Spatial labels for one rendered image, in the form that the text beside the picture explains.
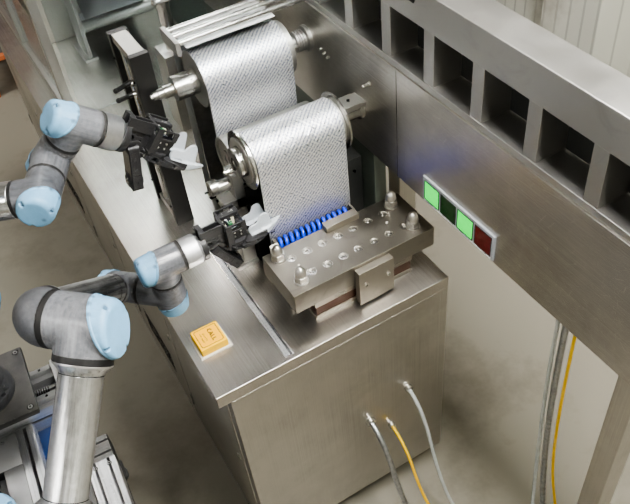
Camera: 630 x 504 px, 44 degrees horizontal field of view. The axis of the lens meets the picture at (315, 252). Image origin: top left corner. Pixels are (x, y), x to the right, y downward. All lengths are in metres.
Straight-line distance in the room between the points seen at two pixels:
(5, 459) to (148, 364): 1.09
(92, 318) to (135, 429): 1.49
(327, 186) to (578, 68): 0.79
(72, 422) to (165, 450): 1.34
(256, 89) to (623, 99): 0.99
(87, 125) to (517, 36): 0.83
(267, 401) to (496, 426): 1.11
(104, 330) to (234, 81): 0.75
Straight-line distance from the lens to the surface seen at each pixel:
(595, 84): 1.31
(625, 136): 1.27
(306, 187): 1.89
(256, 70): 1.95
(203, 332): 1.91
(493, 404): 2.85
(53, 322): 1.52
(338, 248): 1.89
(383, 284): 1.92
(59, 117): 1.58
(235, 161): 1.81
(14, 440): 2.14
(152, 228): 2.24
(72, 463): 1.55
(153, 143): 1.67
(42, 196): 1.54
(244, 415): 1.91
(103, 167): 2.51
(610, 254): 1.40
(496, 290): 3.19
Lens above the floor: 2.37
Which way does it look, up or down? 45 degrees down
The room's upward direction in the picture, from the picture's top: 7 degrees counter-clockwise
